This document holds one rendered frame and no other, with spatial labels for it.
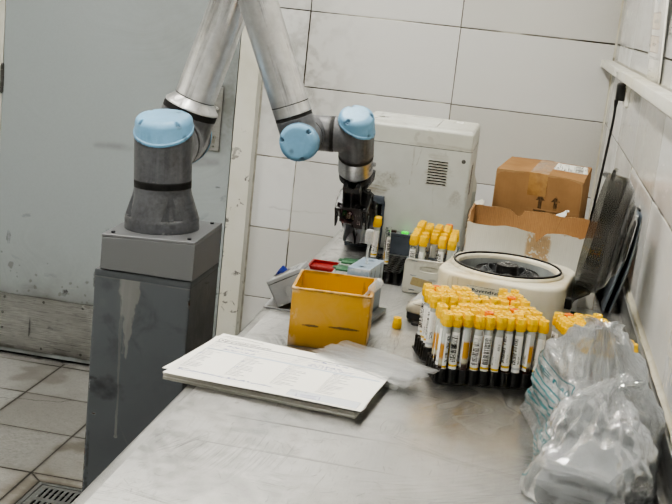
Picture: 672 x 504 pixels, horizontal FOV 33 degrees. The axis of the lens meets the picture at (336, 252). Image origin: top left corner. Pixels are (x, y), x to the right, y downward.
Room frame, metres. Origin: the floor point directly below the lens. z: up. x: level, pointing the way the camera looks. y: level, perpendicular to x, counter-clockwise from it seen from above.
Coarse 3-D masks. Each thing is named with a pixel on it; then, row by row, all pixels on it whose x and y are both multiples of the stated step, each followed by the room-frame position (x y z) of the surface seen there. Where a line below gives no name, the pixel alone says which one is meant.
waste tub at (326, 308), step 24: (312, 288) 1.92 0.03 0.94; (336, 288) 1.92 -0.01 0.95; (360, 288) 1.92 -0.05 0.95; (312, 312) 1.79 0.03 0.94; (336, 312) 1.79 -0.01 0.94; (360, 312) 1.79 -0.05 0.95; (288, 336) 1.80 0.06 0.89; (312, 336) 1.79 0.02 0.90; (336, 336) 1.79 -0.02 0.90; (360, 336) 1.79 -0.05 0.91
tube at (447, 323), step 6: (444, 318) 1.68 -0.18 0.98; (450, 318) 1.68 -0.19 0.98; (444, 324) 1.68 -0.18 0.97; (450, 324) 1.68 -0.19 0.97; (444, 330) 1.68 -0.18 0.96; (450, 330) 1.69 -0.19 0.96; (444, 336) 1.68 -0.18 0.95; (444, 342) 1.68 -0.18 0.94; (444, 348) 1.68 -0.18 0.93; (444, 354) 1.68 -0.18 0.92; (438, 360) 1.69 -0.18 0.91; (444, 360) 1.68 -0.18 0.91; (438, 366) 1.68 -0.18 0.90; (444, 366) 1.68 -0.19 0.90
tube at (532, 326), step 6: (534, 318) 1.71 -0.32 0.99; (528, 324) 1.70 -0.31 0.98; (534, 324) 1.70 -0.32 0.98; (528, 330) 1.70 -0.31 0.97; (534, 330) 1.70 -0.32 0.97; (528, 336) 1.70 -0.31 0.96; (534, 336) 1.70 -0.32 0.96; (528, 342) 1.70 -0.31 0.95; (528, 348) 1.70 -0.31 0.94; (528, 354) 1.70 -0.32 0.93; (528, 360) 1.70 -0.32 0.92; (522, 366) 1.70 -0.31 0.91; (528, 366) 1.70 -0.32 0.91; (522, 372) 1.70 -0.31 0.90; (528, 372) 1.70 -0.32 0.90
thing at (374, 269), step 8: (352, 264) 2.00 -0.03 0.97; (360, 264) 2.01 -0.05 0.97; (368, 264) 2.02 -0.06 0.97; (376, 264) 2.03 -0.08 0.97; (352, 272) 1.98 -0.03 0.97; (360, 272) 1.98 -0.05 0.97; (368, 272) 1.97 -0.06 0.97; (376, 272) 2.02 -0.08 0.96; (376, 296) 2.04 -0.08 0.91; (376, 304) 2.05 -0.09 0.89; (376, 312) 2.02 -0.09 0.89; (384, 312) 2.05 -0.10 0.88
